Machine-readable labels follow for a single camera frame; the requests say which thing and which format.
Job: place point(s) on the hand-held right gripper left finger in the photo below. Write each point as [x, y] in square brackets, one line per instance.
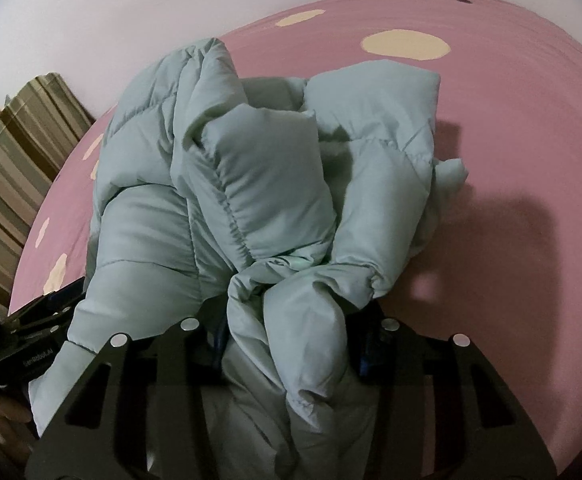
[217, 342]

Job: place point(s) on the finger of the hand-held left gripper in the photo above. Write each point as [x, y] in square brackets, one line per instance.
[63, 294]

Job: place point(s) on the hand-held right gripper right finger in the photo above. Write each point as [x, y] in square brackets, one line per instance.
[366, 355]

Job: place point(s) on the light blue puffer jacket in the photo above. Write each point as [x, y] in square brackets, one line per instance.
[251, 200]

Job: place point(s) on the person's left hand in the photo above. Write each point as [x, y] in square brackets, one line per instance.
[6, 417]

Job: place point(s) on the striped green-brown cloth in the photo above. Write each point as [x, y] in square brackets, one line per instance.
[16, 160]

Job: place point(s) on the pink polka-dot bed sheet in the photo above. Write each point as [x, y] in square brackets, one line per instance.
[496, 170]

